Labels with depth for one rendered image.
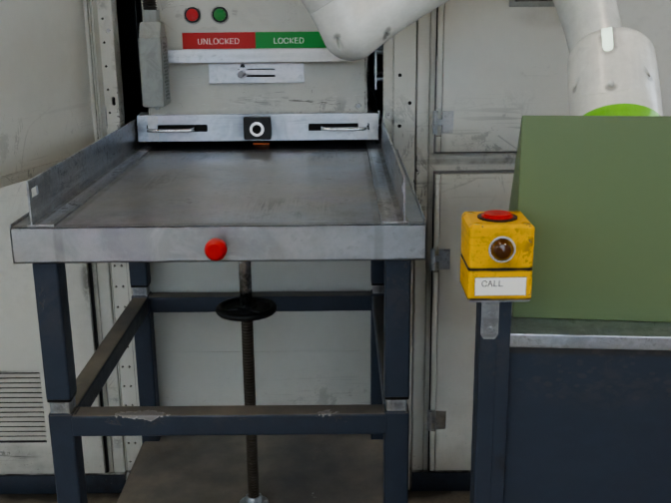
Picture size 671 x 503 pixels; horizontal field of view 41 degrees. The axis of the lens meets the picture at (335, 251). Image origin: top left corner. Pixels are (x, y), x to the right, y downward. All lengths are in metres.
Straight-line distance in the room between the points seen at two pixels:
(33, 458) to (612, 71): 1.62
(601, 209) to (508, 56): 0.83
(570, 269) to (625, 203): 0.11
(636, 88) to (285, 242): 0.55
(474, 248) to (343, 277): 0.97
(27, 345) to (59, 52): 0.69
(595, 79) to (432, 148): 0.72
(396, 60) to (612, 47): 0.70
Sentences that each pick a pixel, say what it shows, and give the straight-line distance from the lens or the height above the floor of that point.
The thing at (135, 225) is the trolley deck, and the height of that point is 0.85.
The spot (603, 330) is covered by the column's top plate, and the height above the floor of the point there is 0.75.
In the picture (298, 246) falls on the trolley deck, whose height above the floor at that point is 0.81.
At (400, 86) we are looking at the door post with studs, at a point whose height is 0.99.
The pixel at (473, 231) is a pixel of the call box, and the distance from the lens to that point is 1.10.
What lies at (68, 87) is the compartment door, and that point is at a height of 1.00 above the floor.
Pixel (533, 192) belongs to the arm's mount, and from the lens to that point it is 1.19.
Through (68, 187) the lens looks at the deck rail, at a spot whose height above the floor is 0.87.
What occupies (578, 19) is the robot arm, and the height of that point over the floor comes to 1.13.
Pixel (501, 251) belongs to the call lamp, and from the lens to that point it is 1.10.
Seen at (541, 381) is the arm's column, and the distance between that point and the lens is 1.22.
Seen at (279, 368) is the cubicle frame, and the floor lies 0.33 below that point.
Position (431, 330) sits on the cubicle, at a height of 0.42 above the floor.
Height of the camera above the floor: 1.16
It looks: 16 degrees down
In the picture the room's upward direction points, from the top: 1 degrees counter-clockwise
